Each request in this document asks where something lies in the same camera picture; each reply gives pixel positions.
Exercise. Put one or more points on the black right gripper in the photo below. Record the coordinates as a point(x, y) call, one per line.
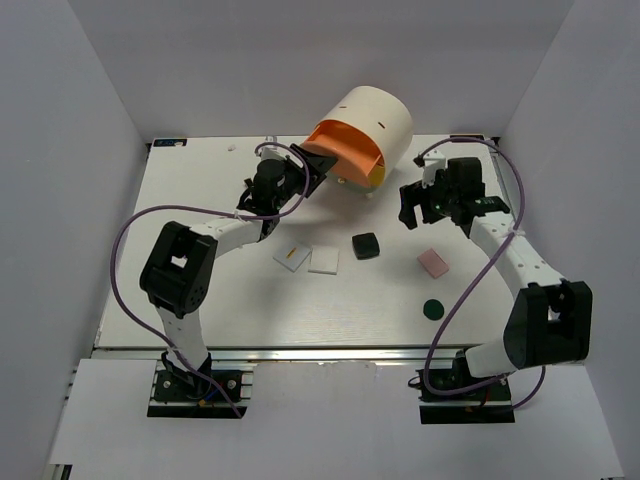
point(415, 195)

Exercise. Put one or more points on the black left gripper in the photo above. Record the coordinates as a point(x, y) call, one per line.
point(320, 166)

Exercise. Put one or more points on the orange top drawer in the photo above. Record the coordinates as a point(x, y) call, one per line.
point(356, 152)

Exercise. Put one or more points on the pink rectangular compact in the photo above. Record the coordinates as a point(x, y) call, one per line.
point(432, 263)

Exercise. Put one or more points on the black square compact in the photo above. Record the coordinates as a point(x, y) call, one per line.
point(365, 246)

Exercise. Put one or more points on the white compact with gold stripe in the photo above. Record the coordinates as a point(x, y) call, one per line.
point(292, 255)

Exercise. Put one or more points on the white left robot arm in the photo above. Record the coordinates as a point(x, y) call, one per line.
point(177, 274)

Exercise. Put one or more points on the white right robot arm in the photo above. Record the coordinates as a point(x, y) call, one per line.
point(550, 321)

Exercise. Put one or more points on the yellow middle drawer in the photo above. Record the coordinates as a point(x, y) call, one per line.
point(376, 176)

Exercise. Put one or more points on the cream cylindrical drawer organizer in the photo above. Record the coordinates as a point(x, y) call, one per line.
point(381, 116)

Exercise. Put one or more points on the white square compact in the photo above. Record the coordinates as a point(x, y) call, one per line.
point(324, 260)

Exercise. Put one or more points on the blue right corner label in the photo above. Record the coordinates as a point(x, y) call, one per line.
point(466, 138)

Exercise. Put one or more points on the blue corner label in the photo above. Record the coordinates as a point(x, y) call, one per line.
point(466, 138)
point(169, 142)

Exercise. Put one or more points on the dark green round disc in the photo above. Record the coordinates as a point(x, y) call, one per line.
point(433, 310)

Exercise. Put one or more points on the blue left corner label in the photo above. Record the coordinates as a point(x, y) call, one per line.
point(169, 142)

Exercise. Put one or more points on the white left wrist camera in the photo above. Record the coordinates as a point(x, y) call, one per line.
point(268, 149)

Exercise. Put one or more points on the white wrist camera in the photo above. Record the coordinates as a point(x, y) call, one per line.
point(268, 149)
point(430, 163)

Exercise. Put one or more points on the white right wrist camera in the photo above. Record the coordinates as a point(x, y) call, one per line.
point(430, 163)

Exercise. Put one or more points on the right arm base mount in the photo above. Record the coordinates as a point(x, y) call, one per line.
point(487, 405)

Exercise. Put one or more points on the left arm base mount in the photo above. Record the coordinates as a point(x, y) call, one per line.
point(178, 394)

